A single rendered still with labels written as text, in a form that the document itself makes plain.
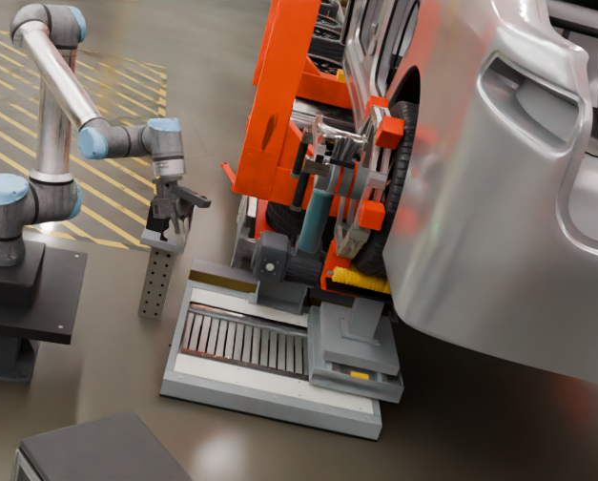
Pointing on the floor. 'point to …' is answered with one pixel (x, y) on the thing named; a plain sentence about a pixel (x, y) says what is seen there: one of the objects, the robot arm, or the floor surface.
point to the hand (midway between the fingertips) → (184, 244)
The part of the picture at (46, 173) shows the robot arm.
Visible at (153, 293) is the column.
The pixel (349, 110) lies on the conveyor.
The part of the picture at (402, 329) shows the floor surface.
